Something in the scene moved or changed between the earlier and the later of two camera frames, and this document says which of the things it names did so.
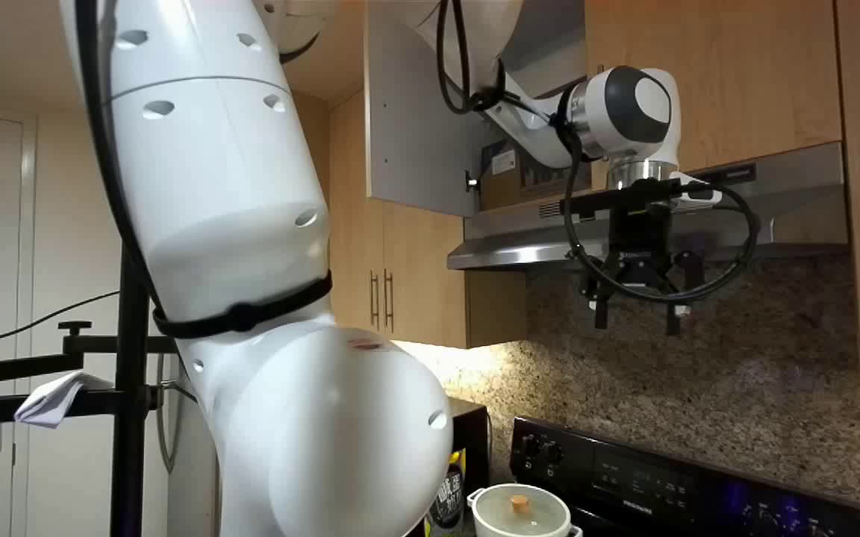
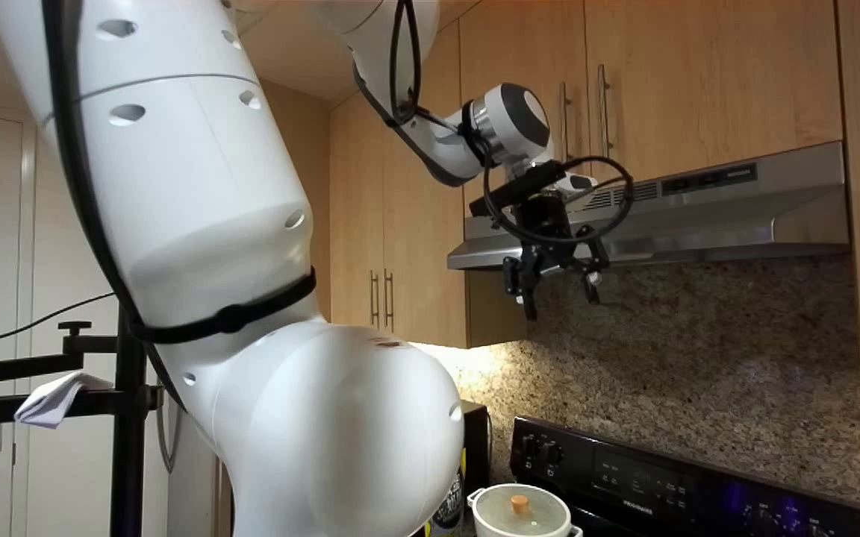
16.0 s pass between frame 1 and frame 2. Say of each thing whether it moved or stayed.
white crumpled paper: stayed
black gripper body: moved
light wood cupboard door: moved
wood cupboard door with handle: stayed
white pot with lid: stayed
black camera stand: stayed
